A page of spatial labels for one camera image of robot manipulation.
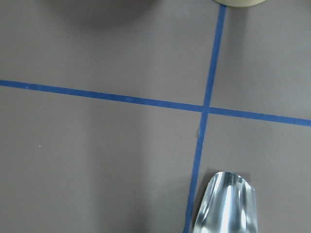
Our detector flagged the metal ice scoop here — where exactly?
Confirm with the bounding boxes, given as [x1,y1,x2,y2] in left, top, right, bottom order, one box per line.
[193,171,259,233]

